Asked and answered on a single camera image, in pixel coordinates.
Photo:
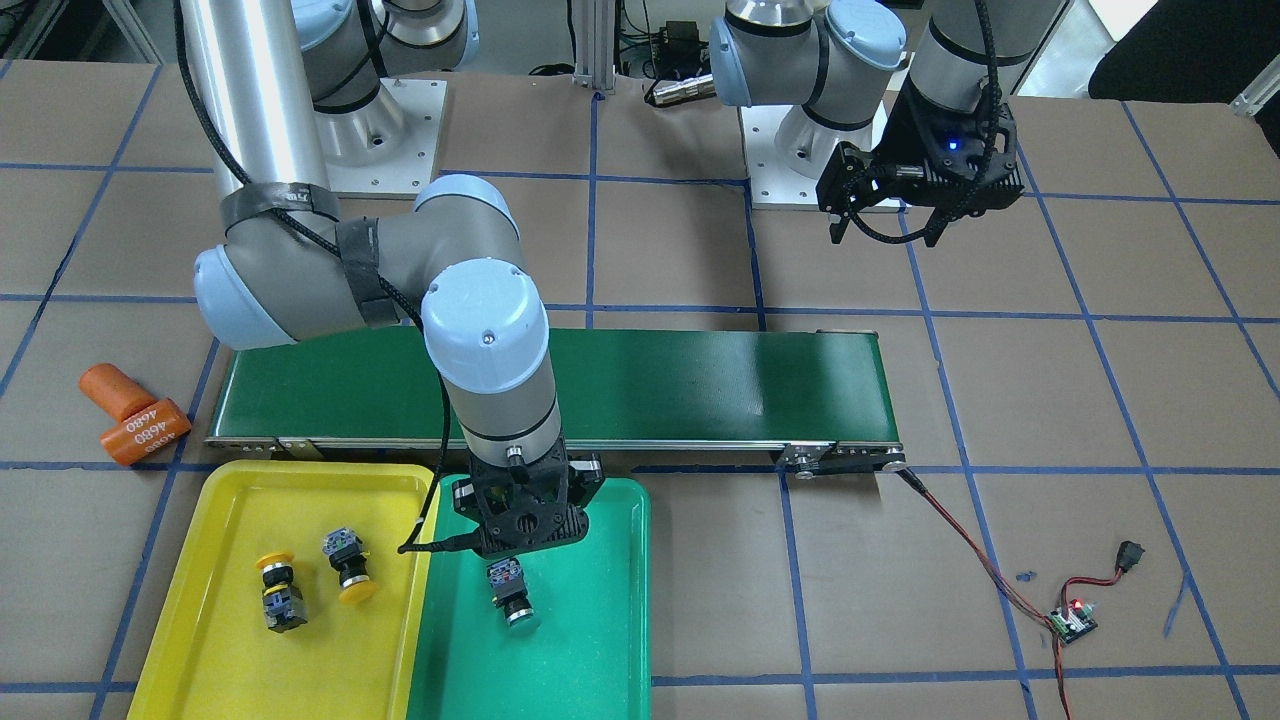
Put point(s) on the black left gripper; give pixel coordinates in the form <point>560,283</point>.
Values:
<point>912,127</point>

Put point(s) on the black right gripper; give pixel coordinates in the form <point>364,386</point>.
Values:
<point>463,495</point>

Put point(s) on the green push button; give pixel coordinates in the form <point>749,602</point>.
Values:
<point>510,596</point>

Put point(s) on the yellow push button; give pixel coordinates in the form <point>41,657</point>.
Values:
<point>346,554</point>
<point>283,603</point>

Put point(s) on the orange cylinder with 4680 text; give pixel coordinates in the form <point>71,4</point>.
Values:
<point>144,433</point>

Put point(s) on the plain orange cylinder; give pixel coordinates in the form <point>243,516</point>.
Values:
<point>116,393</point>

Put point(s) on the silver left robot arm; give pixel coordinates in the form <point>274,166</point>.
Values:
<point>838,62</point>

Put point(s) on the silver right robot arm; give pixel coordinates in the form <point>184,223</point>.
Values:
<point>291,269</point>

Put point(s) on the green plastic tray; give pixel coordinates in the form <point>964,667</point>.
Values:
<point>586,654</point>

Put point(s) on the green conveyor belt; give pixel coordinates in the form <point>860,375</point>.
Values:
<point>619,389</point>

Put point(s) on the yellow plastic tray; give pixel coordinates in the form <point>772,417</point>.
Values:
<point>213,657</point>

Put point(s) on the small green circuit board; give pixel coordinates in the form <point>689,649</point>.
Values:
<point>1073,620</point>

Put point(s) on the aluminium frame post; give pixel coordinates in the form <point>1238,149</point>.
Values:
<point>594,41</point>

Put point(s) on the black rocker switch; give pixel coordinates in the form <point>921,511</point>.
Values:
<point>1128,554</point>

